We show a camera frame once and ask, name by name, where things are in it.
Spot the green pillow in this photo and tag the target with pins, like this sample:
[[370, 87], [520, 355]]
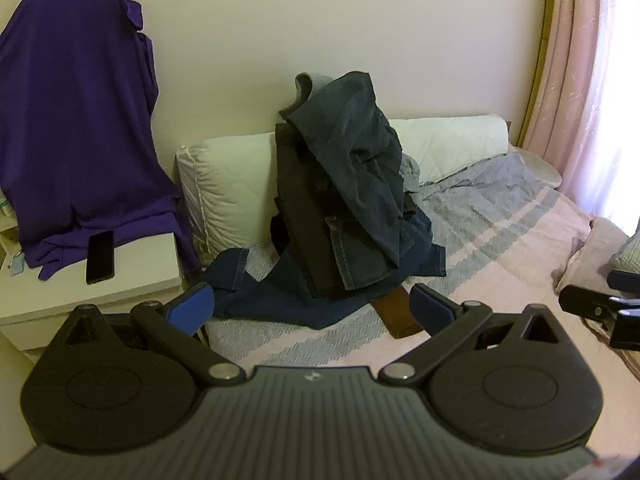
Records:
[[627, 255]]

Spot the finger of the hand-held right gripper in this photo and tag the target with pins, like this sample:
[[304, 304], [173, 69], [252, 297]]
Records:
[[582, 300], [625, 280]]

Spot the grey garment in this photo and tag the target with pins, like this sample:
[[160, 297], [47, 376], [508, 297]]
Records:
[[302, 92]]

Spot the blue jeans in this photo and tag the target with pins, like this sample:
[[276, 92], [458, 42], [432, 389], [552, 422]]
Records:
[[280, 300]]

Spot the beige folded blanket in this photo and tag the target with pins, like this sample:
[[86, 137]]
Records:
[[585, 255]]

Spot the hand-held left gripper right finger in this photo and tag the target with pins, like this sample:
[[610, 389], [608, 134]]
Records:
[[425, 310]]

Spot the striped pink grey blanket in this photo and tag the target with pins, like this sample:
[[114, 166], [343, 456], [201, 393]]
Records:
[[500, 240]]

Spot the white nightstand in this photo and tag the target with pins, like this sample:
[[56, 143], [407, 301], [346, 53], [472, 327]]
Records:
[[145, 270]]

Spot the white quilted pillow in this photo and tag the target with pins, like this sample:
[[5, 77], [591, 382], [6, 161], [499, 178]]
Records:
[[450, 145], [225, 185]]

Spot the black smartphone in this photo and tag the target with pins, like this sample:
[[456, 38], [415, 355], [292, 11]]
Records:
[[100, 260]]

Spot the black jeans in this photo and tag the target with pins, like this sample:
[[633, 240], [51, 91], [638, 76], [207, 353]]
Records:
[[305, 210]]

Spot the dark grey pants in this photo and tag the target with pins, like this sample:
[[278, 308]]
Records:
[[345, 125]]

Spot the light blue tag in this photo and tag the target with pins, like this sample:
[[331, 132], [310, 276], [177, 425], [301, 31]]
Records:
[[17, 264]]

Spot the brown garment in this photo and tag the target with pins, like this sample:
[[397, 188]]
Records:
[[400, 315]]

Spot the pink curtain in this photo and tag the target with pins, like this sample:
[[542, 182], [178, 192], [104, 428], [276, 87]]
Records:
[[565, 85]]

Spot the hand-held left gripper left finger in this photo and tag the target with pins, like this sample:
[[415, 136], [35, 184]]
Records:
[[192, 307]]

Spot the purple cloth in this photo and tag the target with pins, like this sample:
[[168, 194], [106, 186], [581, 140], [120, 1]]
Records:
[[75, 110]]

